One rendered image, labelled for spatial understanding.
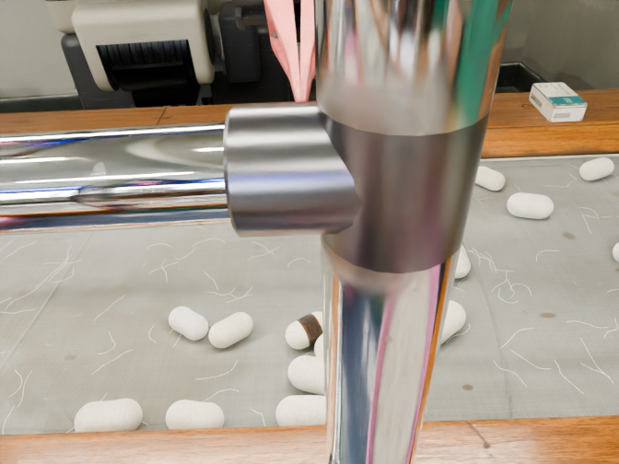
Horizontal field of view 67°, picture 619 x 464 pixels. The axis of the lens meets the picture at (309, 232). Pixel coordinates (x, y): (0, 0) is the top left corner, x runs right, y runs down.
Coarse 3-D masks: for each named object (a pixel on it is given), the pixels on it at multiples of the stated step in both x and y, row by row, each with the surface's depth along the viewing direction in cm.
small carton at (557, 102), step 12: (540, 84) 53; (552, 84) 53; (564, 84) 53; (540, 96) 52; (552, 96) 51; (564, 96) 50; (576, 96) 50; (540, 108) 52; (552, 108) 49; (564, 108) 49; (576, 108) 49; (552, 120) 50; (564, 120) 50; (576, 120) 50
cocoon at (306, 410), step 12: (288, 396) 27; (300, 396) 27; (312, 396) 27; (324, 396) 27; (276, 408) 27; (288, 408) 26; (300, 408) 26; (312, 408) 26; (324, 408) 26; (276, 420) 26; (288, 420) 26; (300, 420) 26; (312, 420) 26; (324, 420) 26
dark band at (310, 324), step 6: (300, 318) 31; (306, 318) 31; (312, 318) 31; (306, 324) 31; (312, 324) 31; (318, 324) 31; (306, 330) 30; (312, 330) 30; (318, 330) 31; (312, 336) 30; (318, 336) 31; (312, 342) 31
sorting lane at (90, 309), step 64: (512, 192) 45; (576, 192) 44; (0, 256) 40; (64, 256) 40; (128, 256) 39; (192, 256) 39; (256, 256) 39; (320, 256) 39; (512, 256) 38; (576, 256) 37; (0, 320) 34; (64, 320) 34; (128, 320) 34; (256, 320) 33; (512, 320) 33; (576, 320) 32; (0, 384) 30; (64, 384) 30; (128, 384) 30; (192, 384) 30; (256, 384) 29; (448, 384) 29; (512, 384) 29; (576, 384) 29
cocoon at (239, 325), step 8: (240, 312) 32; (224, 320) 31; (232, 320) 31; (240, 320) 31; (248, 320) 32; (216, 328) 31; (224, 328) 31; (232, 328) 31; (240, 328) 31; (248, 328) 31; (216, 336) 31; (224, 336) 31; (232, 336) 31; (240, 336) 31; (216, 344) 31; (224, 344) 31
